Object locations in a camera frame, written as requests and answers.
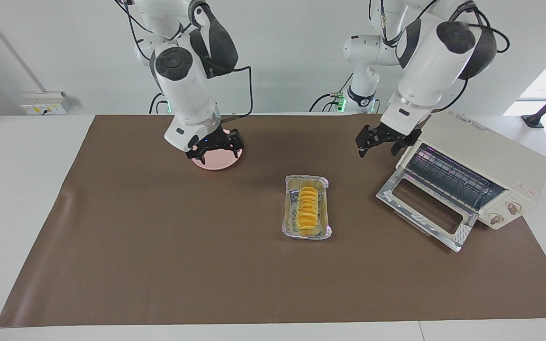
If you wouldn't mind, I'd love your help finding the white toaster oven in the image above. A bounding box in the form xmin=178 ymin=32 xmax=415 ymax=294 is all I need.
xmin=376 ymin=110 xmax=546 ymax=252

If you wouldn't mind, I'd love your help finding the glass oven door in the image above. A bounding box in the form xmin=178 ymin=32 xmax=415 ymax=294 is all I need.
xmin=376 ymin=170 xmax=478 ymax=252

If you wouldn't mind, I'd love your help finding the aluminium foil tray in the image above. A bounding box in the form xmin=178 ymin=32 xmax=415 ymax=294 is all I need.
xmin=282 ymin=174 xmax=332 ymax=240

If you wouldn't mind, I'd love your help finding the pink round plate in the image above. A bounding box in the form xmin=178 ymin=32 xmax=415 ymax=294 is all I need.
xmin=191 ymin=128 xmax=245 ymax=171

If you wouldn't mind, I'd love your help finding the brown table mat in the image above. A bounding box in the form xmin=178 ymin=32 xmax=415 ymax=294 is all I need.
xmin=0 ymin=114 xmax=546 ymax=328

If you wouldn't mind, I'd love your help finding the oven wire rack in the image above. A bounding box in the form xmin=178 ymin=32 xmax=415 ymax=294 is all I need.
xmin=406 ymin=144 xmax=508 ymax=214

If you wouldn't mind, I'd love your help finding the white wall socket box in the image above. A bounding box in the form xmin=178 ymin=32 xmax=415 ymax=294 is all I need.
xmin=20 ymin=91 xmax=71 ymax=116

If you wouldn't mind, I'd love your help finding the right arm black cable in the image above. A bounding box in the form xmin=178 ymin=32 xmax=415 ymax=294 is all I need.
xmin=121 ymin=0 xmax=254 ymax=119

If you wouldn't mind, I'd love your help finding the golden twisted bread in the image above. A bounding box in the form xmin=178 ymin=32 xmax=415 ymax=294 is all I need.
xmin=297 ymin=187 xmax=321 ymax=232

